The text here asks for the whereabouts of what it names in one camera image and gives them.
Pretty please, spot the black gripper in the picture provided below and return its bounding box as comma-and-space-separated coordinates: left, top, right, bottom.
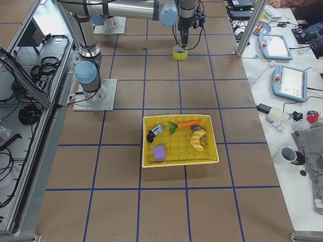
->
178, 15, 195, 48

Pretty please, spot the white mug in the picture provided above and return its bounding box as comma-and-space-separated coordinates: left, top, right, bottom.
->
278, 146, 297, 163

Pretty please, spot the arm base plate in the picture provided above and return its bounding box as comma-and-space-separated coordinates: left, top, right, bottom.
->
72, 79, 117, 111
94, 17, 126, 35

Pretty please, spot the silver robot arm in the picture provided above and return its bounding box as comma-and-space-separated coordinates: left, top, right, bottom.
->
58, 1, 198, 104

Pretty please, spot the yellow tape roll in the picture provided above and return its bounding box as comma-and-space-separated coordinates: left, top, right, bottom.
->
173, 45, 188, 61

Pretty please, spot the purple block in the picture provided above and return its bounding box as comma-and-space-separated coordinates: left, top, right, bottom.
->
152, 145, 166, 162

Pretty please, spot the teach pendant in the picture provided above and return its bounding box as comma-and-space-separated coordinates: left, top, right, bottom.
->
272, 65, 307, 102
258, 34, 293, 61

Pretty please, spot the toy croissant bread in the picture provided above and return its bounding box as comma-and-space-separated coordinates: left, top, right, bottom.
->
190, 130, 206, 152

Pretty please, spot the grey cloth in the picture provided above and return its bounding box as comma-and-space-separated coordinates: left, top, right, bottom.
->
292, 123, 322, 214

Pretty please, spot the brown toy root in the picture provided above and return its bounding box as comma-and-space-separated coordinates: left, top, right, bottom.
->
190, 125, 207, 145

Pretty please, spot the orange toy carrot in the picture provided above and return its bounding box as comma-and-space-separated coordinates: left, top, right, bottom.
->
168, 119, 201, 135

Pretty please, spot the aluminium frame post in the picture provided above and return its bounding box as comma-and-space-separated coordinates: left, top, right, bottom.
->
236, 0, 267, 57

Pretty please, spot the blue plate with brass part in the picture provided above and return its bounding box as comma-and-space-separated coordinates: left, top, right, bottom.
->
252, 21, 272, 35

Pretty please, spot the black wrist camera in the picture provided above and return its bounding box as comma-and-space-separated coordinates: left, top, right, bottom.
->
192, 11, 206, 29

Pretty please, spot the lower teach pendant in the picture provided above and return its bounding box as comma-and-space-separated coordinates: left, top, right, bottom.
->
272, 65, 307, 102

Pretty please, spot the upper teach pendant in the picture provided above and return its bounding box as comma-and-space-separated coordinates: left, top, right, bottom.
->
258, 34, 293, 61

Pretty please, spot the white paper cup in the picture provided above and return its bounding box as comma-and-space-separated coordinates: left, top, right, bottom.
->
265, 107, 283, 123

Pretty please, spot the black power adapter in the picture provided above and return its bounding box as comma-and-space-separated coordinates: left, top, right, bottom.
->
256, 103, 272, 114

